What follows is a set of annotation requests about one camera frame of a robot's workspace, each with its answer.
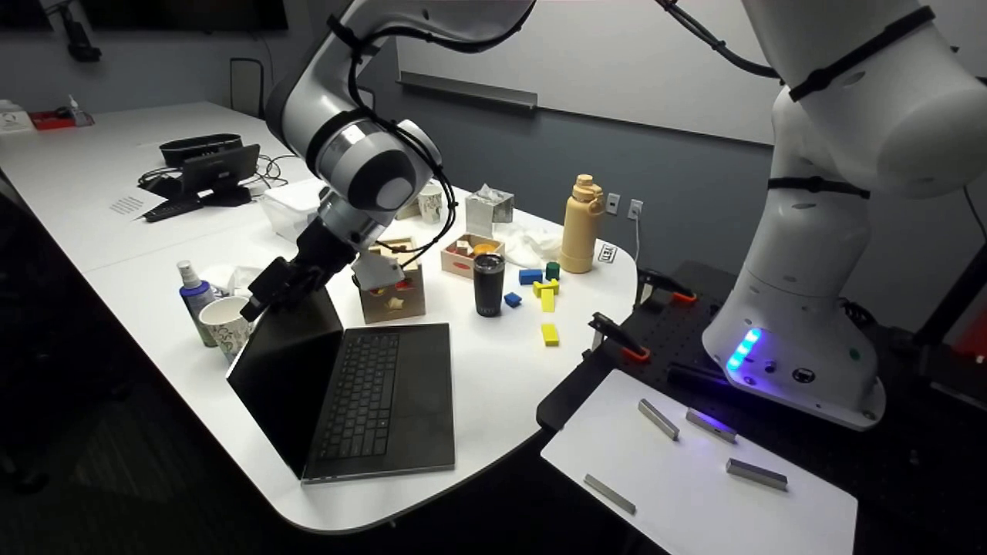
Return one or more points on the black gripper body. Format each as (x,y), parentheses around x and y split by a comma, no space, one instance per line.
(313,269)

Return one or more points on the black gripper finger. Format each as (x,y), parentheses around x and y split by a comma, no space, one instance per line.
(260,306)
(278,272)

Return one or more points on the silver Dell laptop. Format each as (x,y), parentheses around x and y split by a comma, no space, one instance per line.
(381,402)

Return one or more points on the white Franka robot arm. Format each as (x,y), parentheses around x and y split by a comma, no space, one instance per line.
(842,203)

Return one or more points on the clear plastic storage container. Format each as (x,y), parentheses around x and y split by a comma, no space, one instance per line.
(287,212)

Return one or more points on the black stapler device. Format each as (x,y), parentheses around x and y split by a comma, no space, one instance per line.
(210,181)

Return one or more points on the small white cup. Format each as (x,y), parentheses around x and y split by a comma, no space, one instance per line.
(430,203)

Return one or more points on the black pouch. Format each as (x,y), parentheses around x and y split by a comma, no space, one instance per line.
(197,148)

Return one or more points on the wooden tray of blocks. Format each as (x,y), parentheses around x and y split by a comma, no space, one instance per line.
(465,254)

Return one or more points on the black tumbler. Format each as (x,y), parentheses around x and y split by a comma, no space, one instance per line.
(488,286)

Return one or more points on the white square box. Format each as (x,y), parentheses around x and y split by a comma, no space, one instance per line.
(486,214)

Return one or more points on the dark office chair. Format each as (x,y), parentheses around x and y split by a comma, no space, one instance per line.
(244,88)

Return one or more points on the small blue block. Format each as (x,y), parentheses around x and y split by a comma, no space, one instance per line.
(512,299)

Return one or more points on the large blue block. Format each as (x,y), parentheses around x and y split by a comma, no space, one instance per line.
(530,276)

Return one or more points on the white crumpled tissue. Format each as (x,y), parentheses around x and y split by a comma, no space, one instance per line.
(541,246)

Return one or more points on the yellow T-shaped block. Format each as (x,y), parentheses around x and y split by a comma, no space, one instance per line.
(548,295)

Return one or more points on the green block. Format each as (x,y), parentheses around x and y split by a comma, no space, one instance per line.
(554,272)

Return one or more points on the yellow rectangular block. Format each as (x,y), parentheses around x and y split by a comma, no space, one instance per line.
(549,337)

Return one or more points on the red flat item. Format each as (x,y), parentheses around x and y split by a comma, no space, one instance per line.
(58,117)

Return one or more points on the tan water bottle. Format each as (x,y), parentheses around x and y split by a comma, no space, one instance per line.
(582,227)

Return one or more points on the black clamp orange tip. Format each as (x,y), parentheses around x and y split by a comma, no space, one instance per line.
(615,337)
(666,289)

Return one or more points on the black hanging device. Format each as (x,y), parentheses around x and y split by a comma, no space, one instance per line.
(74,33)

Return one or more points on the metal strip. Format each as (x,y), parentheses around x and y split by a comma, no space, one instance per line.
(609,494)
(710,425)
(658,416)
(757,472)

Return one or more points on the white board panel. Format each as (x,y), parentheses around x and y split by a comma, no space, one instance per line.
(698,494)

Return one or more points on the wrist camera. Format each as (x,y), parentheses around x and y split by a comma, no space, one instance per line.
(376,269)

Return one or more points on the white wall outlet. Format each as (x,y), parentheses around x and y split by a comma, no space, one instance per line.
(613,200)
(636,209)

